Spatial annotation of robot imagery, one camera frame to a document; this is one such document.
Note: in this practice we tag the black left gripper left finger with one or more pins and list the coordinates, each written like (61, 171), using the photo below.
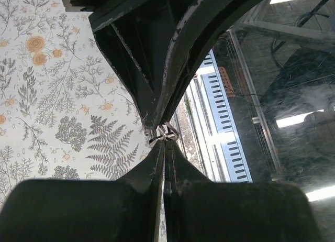
(127, 209)

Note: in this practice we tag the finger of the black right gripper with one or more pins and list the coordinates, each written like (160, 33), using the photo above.
(181, 52)

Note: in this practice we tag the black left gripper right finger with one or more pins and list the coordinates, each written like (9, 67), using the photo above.
(198, 209)

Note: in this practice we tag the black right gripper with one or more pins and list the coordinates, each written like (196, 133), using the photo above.
(125, 32)

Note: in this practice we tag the large silver keyring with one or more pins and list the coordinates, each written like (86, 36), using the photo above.
(163, 132)

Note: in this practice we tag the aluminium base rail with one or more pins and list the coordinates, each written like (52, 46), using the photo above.
(228, 119)

